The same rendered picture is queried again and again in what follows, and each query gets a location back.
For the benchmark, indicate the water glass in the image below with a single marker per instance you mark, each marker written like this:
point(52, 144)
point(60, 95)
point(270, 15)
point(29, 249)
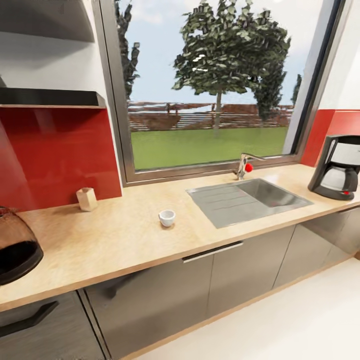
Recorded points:
point(86, 199)

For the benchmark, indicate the coffee cup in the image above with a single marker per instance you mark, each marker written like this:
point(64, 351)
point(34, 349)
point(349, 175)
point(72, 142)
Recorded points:
point(167, 217)

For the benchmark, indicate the electric kettle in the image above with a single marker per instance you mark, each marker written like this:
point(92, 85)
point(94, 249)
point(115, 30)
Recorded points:
point(20, 251)

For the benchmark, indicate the fixed window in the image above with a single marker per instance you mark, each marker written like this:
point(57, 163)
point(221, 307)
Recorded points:
point(193, 84)

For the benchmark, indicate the dishwasher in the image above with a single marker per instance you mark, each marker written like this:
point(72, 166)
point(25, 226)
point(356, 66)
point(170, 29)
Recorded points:
point(54, 328)

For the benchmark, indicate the countertop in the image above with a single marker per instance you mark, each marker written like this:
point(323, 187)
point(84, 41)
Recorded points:
point(123, 235)

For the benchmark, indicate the drop in sink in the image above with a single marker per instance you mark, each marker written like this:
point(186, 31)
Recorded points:
point(232, 203)

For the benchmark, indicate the cabinet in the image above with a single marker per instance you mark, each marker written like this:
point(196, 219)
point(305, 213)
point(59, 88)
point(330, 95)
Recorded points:
point(138, 309)

